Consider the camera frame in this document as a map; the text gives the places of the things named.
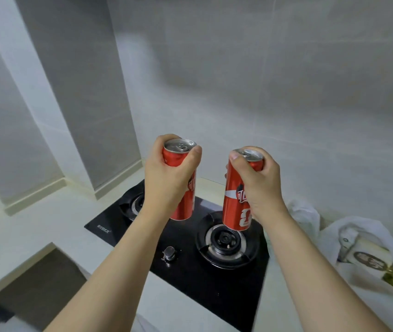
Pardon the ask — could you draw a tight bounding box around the person's left hand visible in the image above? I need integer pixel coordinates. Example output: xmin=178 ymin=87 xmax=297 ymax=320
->
xmin=144 ymin=134 xmax=203 ymax=218

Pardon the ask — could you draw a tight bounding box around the white plastic bag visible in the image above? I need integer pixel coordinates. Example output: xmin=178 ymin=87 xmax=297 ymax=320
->
xmin=264 ymin=199 xmax=393 ymax=332

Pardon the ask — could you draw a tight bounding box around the person's left forearm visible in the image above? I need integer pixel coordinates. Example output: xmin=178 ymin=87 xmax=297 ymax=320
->
xmin=44 ymin=209 xmax=176 ymax=332

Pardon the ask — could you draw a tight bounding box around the black glass gas stove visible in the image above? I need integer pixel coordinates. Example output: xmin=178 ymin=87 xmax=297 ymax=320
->
xmin=84 ymin=180 xmax=270 ymax=332

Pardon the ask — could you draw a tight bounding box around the round gas burner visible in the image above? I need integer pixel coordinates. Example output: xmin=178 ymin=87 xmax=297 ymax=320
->
xmin=119 ymin=192 xmax=146 ymax=222
xmin=195 ymin=211 xmax=261 ymax=270

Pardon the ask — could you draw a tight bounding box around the person's right hand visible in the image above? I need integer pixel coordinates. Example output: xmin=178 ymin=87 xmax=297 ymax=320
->
xmin=229 ymin=146 xmax=289 ymax=224

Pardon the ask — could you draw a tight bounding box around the person's right forearm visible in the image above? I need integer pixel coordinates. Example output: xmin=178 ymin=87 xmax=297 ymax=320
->
xmin=252 ymin=208 xmax=392 ymax=332

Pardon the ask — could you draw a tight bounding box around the white bottle with gold cap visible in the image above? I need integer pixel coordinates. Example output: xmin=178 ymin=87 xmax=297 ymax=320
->
xmin=338 ymin=235 xmax=393 ymax=298

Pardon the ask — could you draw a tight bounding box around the silver stove knob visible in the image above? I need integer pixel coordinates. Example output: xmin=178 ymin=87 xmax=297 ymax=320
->
xmin=161 ymin=246 xmax=178 ymax=263

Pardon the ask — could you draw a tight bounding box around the red soda can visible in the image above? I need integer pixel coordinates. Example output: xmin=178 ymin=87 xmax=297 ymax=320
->
xmin=162 ymin=138 xmax=197 ymax=221
xmin=222 ymin=149 xmax=265 ymax=231

